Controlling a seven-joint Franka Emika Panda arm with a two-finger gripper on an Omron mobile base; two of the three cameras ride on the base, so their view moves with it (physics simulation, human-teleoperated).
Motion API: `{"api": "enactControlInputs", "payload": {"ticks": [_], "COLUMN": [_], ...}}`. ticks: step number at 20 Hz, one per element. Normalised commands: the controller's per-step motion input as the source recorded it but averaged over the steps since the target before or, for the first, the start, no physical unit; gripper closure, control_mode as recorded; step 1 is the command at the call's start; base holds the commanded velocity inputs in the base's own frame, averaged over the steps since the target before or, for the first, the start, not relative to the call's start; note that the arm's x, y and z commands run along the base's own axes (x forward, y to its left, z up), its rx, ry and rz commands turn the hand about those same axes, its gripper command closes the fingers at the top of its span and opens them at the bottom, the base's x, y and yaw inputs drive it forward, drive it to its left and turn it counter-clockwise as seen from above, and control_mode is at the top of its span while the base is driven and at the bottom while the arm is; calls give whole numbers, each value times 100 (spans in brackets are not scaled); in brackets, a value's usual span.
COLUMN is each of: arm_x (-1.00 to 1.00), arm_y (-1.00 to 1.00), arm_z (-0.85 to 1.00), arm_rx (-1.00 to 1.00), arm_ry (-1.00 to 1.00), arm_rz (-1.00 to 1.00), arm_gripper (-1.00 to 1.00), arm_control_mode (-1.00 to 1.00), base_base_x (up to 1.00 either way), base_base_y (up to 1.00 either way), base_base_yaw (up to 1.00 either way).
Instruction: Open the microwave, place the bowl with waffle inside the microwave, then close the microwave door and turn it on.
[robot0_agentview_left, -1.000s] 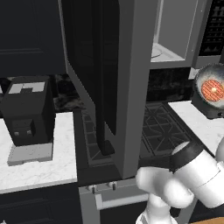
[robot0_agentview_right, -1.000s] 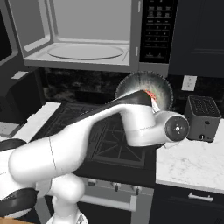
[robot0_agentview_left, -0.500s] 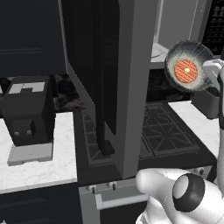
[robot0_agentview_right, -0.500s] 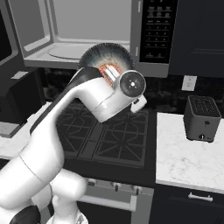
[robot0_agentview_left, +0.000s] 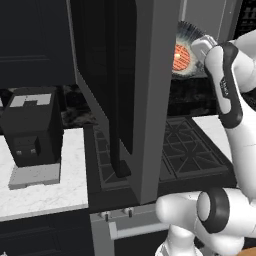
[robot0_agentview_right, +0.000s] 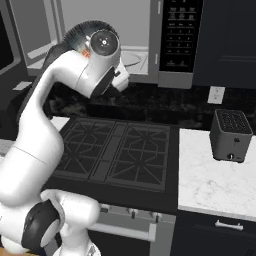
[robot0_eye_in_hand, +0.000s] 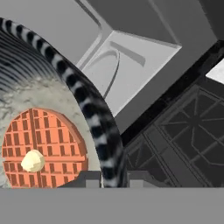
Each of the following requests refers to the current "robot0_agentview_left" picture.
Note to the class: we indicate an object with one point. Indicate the dark patterned wall cupboard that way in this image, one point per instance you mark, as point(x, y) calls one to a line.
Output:
point(248, 16)

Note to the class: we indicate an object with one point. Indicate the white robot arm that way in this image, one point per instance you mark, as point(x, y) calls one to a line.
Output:
point(241, 146)

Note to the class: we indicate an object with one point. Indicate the grey microwave door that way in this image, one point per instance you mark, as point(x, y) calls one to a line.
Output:
point(156, 100)

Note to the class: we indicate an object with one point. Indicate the dark ribbed bowl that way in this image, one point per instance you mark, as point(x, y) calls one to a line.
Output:
point(186, 33)

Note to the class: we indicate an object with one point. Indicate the dark base cupboard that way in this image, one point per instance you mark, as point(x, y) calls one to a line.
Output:
point(43, 236)

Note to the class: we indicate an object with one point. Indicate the oven knob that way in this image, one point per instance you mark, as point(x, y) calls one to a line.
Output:
point(106, 216)
point(128, 211)

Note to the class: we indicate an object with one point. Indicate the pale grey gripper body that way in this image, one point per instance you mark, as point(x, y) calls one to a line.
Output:
point(202, 48)

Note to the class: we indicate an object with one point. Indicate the black coffee machine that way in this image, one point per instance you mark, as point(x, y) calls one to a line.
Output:
point(30, 130)

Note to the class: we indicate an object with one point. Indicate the black hob with grates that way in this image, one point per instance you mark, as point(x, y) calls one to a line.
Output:
point(186, 150)

